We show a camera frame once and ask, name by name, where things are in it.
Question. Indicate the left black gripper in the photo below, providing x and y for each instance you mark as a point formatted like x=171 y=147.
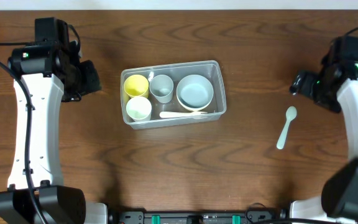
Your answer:
x=95 y=84

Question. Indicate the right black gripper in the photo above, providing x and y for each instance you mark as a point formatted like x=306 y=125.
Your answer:
x=305 y=89

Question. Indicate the green plastic spoon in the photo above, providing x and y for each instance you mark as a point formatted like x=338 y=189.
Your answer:
x=290 y=115

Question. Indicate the yellow plastic cup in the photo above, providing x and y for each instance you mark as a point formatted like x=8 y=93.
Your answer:
x=135 y=85

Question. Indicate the white plastic cup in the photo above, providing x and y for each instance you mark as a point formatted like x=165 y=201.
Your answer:
x=139 y=109

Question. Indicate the grey plastic cup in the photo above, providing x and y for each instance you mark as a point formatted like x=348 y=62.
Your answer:
x=161 y=87

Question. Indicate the pink plastic fork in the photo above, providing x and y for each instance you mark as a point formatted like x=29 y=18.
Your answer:
x=170 y=114

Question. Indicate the white plastic bowl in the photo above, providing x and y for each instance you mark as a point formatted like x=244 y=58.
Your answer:
x=194 y=101

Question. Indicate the grey plastic bowl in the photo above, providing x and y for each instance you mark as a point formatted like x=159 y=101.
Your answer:
x=195 y=85

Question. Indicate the yellow plastic bowl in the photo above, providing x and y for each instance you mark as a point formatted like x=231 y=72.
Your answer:
x=194 y=109

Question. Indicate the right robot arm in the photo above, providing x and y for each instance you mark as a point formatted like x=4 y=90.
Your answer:
x=335 y=88

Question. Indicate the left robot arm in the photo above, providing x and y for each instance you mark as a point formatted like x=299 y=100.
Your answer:
x=45 y=76

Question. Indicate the clear plastic container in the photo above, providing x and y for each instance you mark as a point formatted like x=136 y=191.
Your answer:
x=210 y=69

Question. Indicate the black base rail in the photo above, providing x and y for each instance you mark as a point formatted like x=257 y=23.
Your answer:
x=255 y=213

